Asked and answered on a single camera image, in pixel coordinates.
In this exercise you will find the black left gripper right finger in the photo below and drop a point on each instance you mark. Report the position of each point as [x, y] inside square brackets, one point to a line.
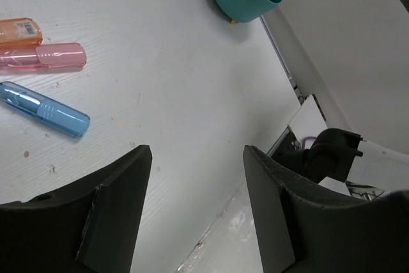
[304, 227]

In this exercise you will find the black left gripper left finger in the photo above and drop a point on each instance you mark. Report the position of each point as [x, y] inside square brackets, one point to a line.
[89, 225]

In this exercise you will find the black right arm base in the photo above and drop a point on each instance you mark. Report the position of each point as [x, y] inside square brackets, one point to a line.
[331, 155]

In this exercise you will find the pink highlighter marker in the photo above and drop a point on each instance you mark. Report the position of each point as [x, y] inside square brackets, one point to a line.
[43, 57]

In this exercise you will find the aluminium side rail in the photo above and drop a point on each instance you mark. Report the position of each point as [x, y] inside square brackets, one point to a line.
[297, 63]

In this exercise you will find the orange highlighter marker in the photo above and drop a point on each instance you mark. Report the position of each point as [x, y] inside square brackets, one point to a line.
[22, 31]

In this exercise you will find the blue highlighter marker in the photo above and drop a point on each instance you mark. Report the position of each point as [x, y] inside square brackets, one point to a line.
[45, 110]

